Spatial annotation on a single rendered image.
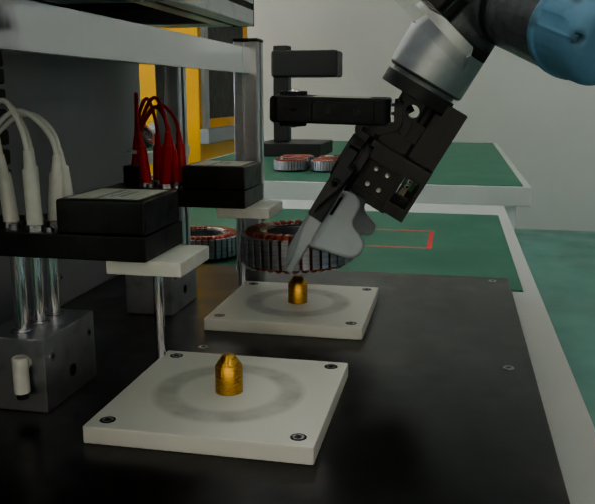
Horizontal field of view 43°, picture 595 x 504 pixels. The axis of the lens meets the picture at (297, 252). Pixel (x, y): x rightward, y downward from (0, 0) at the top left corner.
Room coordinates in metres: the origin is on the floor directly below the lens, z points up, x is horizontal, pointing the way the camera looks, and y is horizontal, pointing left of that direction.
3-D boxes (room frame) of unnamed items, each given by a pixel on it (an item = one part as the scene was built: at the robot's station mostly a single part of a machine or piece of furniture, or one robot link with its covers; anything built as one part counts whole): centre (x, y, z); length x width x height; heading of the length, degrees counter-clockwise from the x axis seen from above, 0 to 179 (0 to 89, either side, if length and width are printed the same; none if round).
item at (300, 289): (0.75, 0.00, 0.80); 0.02 x 0.02 x 0.03
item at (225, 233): (1.12, 0.14, 0.77); 0.11 x 0.11 x 0.04
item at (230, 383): (0.51, 0.05, 0.80); 0.02 x 0.02 x 0.03
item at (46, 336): (0.54, 0.19, 0.80); 0.07 x 0.05 x 0.06; 168
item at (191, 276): (0.78, 0.14, 0.80); 0.07 x 0.05 x 0.06; 168
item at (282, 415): (0.51, 0.05, 0.78); 0.15 x 0.15 x 0.01; 78
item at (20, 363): (0.49, 0.19, 0.80); 0.01 x 0.01 x 0.03; 78
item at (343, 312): (0.75, 0.00, 0.78); 0.15 x 0.15 x 0.01; 78
